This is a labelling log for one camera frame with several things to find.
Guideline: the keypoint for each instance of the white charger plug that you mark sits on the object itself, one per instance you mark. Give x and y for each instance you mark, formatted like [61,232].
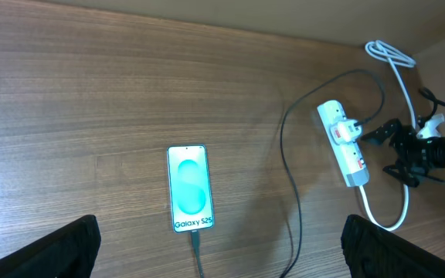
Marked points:
[345,131]

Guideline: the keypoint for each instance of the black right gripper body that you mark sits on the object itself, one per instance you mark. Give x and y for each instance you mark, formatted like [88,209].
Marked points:
[425,153]

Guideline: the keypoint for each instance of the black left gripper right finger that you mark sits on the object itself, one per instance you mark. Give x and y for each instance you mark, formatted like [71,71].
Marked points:
[370,251]

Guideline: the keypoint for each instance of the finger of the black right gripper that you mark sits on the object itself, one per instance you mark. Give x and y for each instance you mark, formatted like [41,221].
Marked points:
[410,177]
[389,130]

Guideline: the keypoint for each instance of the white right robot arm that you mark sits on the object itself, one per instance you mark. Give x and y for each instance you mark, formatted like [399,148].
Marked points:
[437,172]

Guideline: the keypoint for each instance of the blue screen smartphone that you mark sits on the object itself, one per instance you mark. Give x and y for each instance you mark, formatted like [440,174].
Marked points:
[190,188]

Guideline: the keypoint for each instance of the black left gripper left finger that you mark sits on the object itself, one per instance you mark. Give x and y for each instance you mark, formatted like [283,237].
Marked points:
[70,251]

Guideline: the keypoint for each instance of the white power strip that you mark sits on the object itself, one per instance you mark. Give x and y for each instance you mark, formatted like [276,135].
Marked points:
[349,157]

